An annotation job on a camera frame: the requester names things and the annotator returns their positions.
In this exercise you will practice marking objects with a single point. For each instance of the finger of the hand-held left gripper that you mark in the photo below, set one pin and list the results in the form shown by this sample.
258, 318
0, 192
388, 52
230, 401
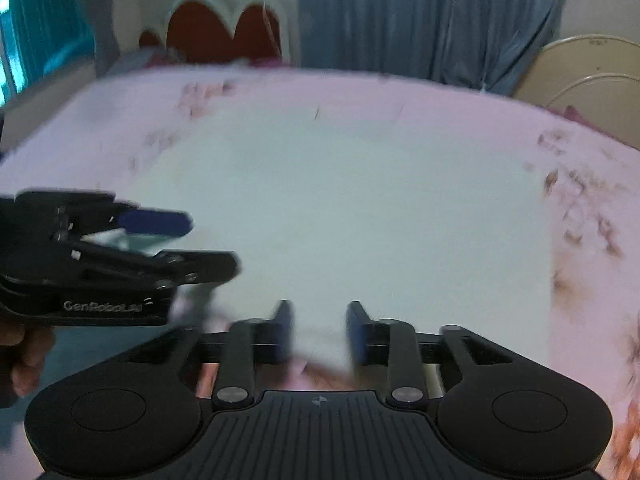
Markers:
205, 266
155, 222

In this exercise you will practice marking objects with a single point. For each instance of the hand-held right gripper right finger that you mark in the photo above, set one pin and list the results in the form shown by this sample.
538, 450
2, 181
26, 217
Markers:
356, 335

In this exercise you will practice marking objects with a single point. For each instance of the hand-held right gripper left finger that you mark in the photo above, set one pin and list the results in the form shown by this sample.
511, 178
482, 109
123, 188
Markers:
282, 335

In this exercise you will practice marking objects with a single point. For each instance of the white knitted sweater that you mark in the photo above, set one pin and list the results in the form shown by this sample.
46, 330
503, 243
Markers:
350, 200

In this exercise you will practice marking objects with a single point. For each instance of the person's left hand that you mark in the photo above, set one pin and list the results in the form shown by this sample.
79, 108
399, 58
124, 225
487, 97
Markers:
32, 355

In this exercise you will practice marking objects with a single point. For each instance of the red scalloped headboard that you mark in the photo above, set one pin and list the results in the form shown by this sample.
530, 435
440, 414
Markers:
210, 30

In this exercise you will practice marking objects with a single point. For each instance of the grey curtain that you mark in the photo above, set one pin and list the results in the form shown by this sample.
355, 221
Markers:
97, 15

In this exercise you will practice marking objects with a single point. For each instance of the teal window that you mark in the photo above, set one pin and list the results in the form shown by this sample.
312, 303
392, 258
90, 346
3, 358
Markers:
40, 25

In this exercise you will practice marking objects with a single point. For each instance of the pink floral bed sheet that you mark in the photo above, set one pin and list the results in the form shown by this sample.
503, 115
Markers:
590, 185

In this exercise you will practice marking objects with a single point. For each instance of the blue curtain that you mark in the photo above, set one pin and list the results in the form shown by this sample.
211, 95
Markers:
425, 15

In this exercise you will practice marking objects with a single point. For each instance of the cream arched headboard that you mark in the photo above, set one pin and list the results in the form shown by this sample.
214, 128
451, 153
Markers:
590, 75

